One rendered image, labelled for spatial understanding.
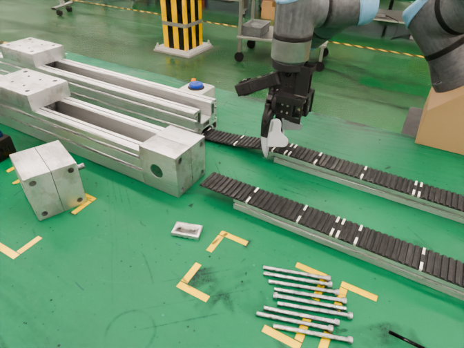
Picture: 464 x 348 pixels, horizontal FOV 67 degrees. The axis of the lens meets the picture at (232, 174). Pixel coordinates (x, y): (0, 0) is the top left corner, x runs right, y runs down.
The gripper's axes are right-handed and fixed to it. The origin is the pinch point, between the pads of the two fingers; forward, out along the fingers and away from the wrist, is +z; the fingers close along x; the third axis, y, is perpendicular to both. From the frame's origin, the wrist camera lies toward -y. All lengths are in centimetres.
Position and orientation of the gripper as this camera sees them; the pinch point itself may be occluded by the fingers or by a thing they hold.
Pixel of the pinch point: (271, 143)
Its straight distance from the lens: 83.2
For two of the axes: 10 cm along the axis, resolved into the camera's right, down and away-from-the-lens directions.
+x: 5.0, -5.0, 7.1
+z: -0.2, 8.1, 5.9
